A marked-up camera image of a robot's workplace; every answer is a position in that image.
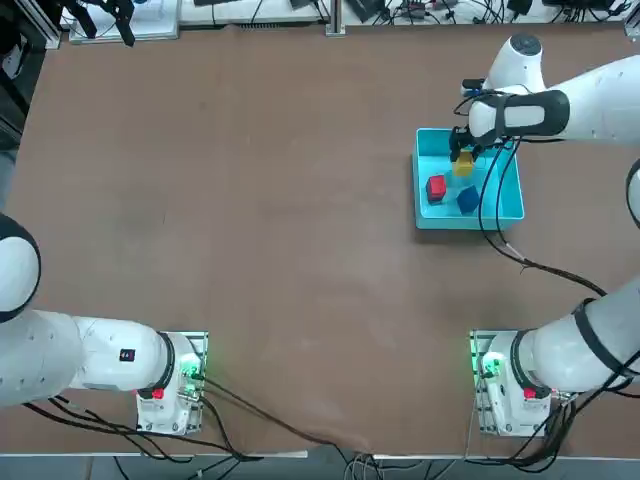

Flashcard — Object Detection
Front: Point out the aluminium frame post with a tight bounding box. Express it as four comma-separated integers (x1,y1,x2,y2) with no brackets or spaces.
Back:
325,0,347,37

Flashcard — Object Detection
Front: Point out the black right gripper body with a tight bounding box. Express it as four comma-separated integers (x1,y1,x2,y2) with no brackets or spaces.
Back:
450,127,484,151

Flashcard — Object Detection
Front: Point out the red cube block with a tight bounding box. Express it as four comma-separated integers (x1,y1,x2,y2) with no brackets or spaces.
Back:
425,174,448,204

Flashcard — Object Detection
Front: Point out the aluminium corner profile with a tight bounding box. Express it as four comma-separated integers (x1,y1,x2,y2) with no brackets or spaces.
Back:
29,0,62,50
623,0,640,39

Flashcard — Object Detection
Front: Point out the black cable bundle base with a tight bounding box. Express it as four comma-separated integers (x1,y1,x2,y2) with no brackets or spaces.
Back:
462,394,576,476
19,394,264,461

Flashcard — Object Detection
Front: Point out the black cable bundle left base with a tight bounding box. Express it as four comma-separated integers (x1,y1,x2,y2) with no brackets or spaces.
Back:
19,394,264,461

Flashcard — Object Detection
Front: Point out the blue cube block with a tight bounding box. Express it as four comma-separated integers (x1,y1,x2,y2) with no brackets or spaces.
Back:
455,185,481,215

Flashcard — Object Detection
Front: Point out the black power adapter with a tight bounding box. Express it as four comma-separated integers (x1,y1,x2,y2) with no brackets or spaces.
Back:
344,0,389,24

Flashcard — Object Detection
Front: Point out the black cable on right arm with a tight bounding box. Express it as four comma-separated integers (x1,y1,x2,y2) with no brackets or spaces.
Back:
452,87,609,301

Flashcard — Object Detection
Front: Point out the cyan plastic box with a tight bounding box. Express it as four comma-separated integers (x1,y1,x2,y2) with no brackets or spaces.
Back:
410,127,526,232

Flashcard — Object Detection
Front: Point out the black cable from left base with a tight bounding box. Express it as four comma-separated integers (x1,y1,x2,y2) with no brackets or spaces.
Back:
197,374,381,466

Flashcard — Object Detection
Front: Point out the black cable bundle right base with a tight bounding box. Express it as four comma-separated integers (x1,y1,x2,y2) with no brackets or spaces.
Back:
462,394,576,476

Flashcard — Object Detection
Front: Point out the yellow cube block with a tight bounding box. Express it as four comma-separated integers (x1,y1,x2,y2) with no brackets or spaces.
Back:
452,151,475,178

